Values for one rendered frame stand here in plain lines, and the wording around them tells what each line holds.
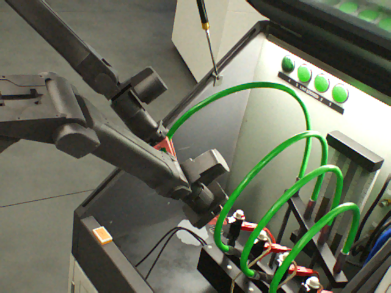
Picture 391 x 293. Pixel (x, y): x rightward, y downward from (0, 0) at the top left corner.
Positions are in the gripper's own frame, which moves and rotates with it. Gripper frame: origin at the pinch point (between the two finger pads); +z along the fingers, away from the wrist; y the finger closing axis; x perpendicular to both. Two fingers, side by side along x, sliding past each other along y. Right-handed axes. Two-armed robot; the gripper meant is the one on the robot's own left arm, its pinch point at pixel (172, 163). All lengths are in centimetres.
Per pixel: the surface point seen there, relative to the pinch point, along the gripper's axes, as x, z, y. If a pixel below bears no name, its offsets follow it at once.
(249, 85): -24.7, -4.3, 0.1
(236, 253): -1.3, 22.5, -10.5
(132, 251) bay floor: 30.4, 18.8, 17.2
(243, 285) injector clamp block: 3.7, 32.9, -5.8
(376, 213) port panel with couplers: -31, 41, 4
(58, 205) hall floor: 106, 18, 145
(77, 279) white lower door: 47, 15, 15
